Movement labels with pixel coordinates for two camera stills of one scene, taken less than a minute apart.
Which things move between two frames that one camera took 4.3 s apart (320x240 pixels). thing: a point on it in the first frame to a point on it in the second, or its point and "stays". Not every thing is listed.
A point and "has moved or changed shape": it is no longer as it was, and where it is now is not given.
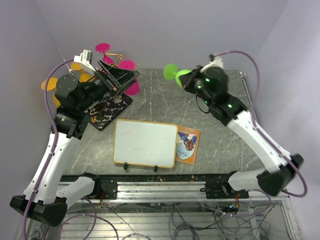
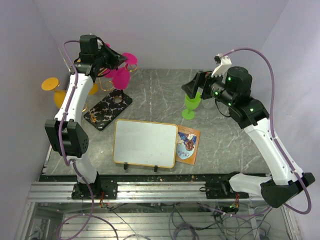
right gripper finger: [185, 79] to [192, 87]
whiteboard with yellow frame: [145, 143] stays
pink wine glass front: [134, 89] has moved or changed shape
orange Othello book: [187, 145] stays
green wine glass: [170, 72] to [190, 104]
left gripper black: [123, 78] to [117, 59]
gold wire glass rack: [103, 113] stays
